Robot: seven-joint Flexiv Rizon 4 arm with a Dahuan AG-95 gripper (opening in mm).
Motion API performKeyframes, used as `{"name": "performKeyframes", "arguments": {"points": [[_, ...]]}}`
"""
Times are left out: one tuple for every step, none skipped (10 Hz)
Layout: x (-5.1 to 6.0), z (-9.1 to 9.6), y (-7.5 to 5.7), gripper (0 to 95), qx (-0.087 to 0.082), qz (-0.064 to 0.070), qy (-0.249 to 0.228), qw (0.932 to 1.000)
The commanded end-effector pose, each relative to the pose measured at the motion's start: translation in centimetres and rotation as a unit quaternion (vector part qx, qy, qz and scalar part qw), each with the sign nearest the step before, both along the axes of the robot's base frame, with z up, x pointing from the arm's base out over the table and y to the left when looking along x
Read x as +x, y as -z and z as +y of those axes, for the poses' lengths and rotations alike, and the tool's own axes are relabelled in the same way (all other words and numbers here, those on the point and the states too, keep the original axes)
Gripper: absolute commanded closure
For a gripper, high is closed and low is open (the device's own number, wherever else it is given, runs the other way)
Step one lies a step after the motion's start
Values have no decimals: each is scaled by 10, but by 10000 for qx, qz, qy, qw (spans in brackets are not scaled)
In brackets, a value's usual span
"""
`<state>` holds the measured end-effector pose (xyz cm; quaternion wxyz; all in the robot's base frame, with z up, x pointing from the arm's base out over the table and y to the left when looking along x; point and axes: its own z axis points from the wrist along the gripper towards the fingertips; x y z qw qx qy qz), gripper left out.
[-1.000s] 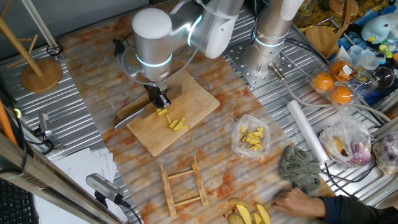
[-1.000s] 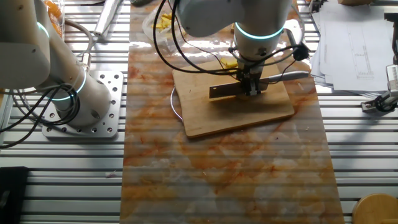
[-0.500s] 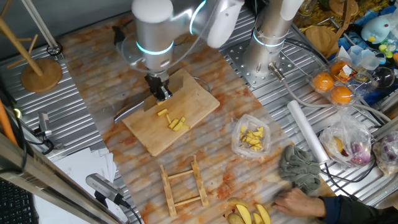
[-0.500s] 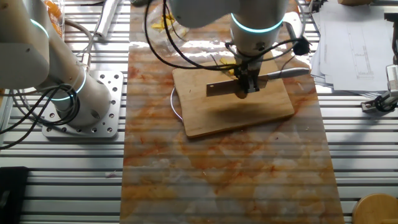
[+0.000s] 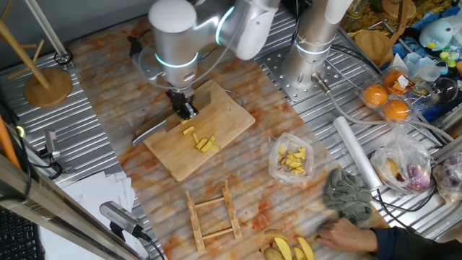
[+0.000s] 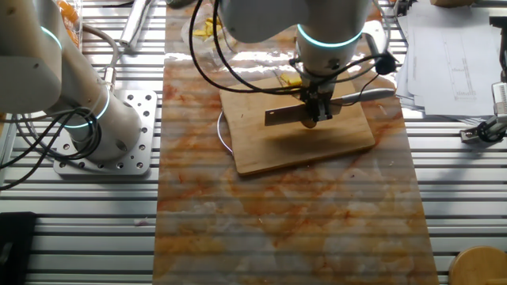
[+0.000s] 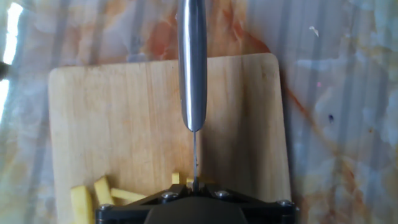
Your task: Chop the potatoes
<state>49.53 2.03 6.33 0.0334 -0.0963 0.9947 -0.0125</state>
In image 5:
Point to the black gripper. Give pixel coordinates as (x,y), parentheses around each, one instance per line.
(182,97)

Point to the steel kitchen knife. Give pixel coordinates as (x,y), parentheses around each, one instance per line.
(148,131)

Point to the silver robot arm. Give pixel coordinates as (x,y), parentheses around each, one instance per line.
(177,47)

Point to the dark sleeved forearm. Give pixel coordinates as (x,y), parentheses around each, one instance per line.
(415,245)

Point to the person bare hand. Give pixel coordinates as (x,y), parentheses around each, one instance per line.
(350,236)

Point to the yellow peeled potato half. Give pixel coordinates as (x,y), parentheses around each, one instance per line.
(185,122)

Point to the cut yellow potato slice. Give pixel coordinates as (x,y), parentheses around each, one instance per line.
(201,143)
(206,146)
(188,130)
(216,147)

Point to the thin yellow potato strip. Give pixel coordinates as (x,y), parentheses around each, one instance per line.
(195,137)

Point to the wooden cutting board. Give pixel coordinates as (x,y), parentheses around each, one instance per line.
(187,162)

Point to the orange marble pattern mat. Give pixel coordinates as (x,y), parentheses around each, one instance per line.
(108,90)

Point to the metal robot mounting plate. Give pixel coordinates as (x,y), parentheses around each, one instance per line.
(274,72)

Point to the plastic bag of potato pieces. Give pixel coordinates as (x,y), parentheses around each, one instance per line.
(285,139)

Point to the wooden knife rack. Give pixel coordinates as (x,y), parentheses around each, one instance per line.
(195,224)

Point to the white paper sheet stack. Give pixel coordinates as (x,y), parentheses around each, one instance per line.
(83,202)

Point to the wooden round base stand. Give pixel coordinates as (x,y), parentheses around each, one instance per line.
(48,90)

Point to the white rod stand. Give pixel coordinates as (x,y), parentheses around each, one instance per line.
(47,28)

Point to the whole brown potato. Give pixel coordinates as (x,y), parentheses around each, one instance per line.
(272,254)

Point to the white plastic wrap roll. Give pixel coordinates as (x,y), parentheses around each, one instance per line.
(355,151)

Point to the orange pole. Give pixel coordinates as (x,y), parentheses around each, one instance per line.
(7,144)

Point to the grey green cloth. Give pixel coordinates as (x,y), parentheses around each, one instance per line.
(346,195)

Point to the small yellow potato wedge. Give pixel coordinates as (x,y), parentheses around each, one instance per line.
(299,254)

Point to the clear glass jar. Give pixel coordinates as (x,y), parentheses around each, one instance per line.
(355,9)

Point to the wooden disc with stick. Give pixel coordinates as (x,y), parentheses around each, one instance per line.
(373,47)

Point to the black keyboard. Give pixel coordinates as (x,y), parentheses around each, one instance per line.
(18,238)

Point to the orange fruit with label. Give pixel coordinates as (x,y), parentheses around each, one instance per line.
(391,77)

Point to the clear plastic fruit container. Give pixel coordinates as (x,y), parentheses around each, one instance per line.
(411,95)

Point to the clear plastic cups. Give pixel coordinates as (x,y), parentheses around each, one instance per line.
(422,68)

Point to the purple onion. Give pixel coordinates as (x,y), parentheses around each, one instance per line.
(418,178)

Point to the blue plush toy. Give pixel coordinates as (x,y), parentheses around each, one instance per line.
(435,34)

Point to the clear glass bowl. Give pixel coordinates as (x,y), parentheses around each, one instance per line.
(445,90)

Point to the green yellow toy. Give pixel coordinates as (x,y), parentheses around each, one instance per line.
(447,59)

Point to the clear bag of purple vegetables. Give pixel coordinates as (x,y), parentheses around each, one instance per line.
(451,180)

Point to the grey camera mounting bracket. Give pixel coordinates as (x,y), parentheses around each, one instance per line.
(144,68)

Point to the grey cylindrical camera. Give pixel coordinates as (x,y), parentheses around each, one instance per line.
(119,216)

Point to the grey camera on clamp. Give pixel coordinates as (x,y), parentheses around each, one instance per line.
(51,142)

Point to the steel frame rail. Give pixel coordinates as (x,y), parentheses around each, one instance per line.
(54,213)

